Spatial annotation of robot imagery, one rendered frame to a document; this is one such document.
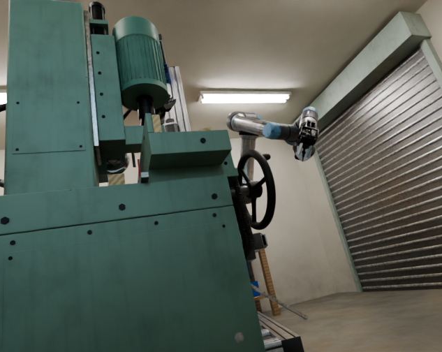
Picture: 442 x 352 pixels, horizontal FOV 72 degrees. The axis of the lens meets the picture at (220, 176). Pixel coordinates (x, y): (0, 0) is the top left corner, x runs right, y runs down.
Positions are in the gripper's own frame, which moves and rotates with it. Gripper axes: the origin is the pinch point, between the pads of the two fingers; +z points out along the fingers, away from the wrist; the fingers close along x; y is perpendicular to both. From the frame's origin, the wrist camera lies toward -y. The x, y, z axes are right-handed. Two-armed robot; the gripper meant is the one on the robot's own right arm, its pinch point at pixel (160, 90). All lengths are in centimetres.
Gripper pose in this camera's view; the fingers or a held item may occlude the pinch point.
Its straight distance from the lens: 136.9
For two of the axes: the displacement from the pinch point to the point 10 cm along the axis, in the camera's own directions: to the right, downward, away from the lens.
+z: 2.8, -3.6, -8.9
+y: 4.4, -7.7, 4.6
